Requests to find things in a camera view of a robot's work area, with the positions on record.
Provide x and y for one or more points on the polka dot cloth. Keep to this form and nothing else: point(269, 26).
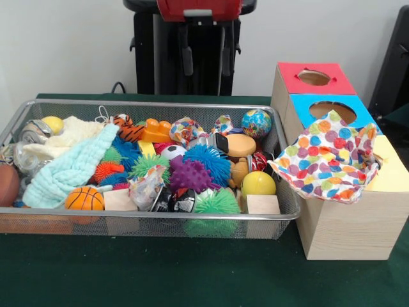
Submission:
point(319, 166)

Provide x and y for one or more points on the light blue cloth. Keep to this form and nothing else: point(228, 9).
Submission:
point(70, 169)

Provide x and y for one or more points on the dark green tablecloth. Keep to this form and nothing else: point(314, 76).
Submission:
point(159, 272)

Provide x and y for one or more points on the globe print ball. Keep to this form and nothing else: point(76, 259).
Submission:
point(256, 123)

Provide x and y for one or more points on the purple spiky ball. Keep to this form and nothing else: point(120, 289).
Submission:
point(190, 174)

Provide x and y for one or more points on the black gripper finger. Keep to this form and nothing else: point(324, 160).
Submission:
point(227, 60)
point(187, 60)

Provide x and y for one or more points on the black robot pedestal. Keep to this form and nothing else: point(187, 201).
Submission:
point(207, 64)

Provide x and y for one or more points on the black upright bar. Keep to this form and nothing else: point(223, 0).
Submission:
point(396, 64)

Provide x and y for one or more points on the green cloth side table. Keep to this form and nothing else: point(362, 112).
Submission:
point(399, 118)

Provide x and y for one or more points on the smooth yellow ball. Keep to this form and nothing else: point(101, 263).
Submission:
point(258, 185)

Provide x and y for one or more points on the wooden box with three holes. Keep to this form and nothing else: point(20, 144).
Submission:
point(351, 227)

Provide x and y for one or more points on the cream knitted cloth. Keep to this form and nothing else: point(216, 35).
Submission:
point(73, 134)

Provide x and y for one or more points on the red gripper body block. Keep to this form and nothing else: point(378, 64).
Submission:
point(198, 4)

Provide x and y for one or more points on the orange toy basketball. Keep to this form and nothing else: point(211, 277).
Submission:
point(84, 198)

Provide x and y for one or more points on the brown toy football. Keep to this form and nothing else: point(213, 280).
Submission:
point(8, 185)

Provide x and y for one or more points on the shallow mesh toy bin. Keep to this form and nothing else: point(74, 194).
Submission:
point(143, 225)

